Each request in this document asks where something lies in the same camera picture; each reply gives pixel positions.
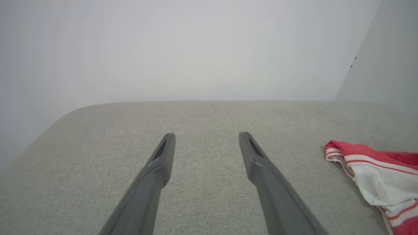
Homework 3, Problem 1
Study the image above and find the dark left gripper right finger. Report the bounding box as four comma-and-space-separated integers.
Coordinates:
238, 132, 327, 235

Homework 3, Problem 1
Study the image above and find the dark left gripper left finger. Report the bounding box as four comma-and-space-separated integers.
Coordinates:
99, 133, 176, 235

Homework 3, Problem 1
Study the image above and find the red and white garment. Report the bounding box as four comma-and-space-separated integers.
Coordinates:
324, 140, 418, 235

